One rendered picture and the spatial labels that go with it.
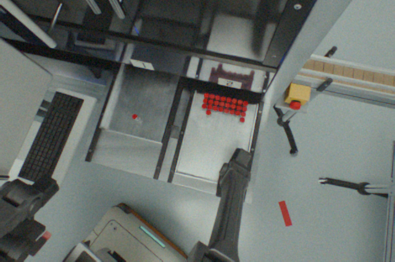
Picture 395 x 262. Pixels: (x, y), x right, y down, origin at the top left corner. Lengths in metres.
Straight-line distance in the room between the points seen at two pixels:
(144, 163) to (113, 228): 0.74
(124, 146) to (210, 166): 0.36
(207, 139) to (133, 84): 0.40
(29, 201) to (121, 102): 0.62
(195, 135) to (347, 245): 1.39
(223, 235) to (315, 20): 0.47
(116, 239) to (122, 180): 0.45
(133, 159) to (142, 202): 0.92
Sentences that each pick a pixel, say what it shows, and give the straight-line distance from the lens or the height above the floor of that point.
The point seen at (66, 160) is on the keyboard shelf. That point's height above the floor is 0.80.
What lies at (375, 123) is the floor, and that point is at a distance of 2.35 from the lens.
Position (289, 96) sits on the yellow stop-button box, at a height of 1.03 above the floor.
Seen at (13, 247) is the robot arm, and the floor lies 1.27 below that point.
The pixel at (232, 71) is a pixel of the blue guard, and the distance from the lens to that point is 0.95.
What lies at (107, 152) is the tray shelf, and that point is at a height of 0.88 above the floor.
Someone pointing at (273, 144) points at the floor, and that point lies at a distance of 2.07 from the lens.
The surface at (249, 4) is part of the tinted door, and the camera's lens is 0.65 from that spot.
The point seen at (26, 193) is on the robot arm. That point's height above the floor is 1.37.
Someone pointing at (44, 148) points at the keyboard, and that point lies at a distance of 1.38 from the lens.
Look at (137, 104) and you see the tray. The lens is 1.21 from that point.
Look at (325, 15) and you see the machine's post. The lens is 0.65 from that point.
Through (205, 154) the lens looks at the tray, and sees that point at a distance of 1.12.
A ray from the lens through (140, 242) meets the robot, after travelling 1.79.
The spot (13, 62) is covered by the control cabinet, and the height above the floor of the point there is 1.05.
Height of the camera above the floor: 2.00
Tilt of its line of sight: 75 degrees down
